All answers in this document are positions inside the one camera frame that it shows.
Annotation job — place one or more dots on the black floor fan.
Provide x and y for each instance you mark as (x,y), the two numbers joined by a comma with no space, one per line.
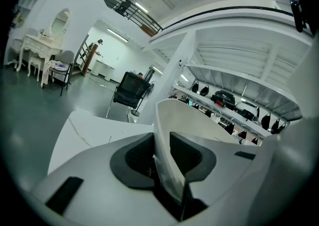
(149,90)

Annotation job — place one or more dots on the black balcony railing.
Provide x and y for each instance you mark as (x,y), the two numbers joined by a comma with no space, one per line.
(147,24)

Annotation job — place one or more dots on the black office chair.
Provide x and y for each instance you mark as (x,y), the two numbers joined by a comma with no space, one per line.
(129,87)

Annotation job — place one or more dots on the white curved counter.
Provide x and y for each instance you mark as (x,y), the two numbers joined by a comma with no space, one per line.
(99,66)

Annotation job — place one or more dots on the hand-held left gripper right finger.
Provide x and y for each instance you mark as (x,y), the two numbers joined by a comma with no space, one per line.
(194,160)

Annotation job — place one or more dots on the group of black hanging bags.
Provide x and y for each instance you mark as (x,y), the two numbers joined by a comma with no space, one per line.
(265,121)

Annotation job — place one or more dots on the black helmet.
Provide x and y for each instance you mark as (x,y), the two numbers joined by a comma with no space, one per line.
(224,97)

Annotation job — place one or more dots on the black hanging item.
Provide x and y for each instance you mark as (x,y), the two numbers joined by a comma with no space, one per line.
(123,6)

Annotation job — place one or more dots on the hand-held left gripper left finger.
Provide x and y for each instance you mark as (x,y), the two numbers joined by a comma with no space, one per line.
(134,160)

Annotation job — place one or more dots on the white stool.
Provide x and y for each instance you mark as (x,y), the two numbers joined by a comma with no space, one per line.
(37,60)

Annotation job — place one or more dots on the brown wooden post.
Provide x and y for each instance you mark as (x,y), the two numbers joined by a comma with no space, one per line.
(89,60)

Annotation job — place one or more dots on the white helmet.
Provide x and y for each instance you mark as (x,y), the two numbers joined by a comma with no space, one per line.
(245,106)

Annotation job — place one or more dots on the black head-mounted camera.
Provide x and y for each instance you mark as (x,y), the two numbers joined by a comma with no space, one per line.
(297,15)

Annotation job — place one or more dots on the white dressing table oval mirror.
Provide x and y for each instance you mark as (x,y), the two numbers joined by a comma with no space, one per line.
(40,45)

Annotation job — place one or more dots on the white power strip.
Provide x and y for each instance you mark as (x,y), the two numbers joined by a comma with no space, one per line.
(102,85)

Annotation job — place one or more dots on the ceiling tube light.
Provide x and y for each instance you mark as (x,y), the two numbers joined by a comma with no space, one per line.
(117,35)
(184,77)
(158,69)
(141,7)

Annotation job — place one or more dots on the black stair railing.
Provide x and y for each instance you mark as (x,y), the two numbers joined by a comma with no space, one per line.
(83,50)

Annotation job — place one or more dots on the white shelving rack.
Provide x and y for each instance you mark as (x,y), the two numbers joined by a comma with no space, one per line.
(224,53)

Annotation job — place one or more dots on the grey chair black frame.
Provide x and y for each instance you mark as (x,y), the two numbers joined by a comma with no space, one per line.
(66,56)

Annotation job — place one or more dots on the pale clothing bundle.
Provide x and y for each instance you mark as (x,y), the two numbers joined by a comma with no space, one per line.
(47,70)

